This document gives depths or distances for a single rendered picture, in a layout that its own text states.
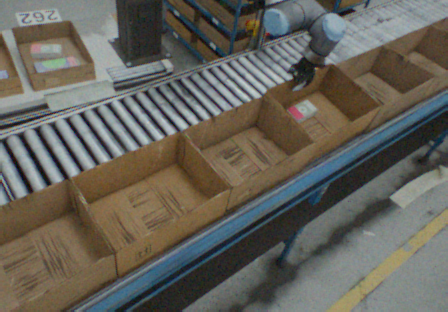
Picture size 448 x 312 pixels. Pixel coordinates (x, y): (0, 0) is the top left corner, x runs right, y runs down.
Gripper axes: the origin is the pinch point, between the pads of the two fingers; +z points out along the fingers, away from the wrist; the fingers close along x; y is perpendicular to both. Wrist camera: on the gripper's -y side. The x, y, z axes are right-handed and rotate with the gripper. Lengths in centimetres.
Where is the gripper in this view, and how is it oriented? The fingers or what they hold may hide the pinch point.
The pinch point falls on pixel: (295, 87)
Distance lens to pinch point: 173.5
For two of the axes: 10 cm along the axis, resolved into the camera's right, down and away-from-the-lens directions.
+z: -2.7, 4.9, 8.3
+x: 5.5, 7.8, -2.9
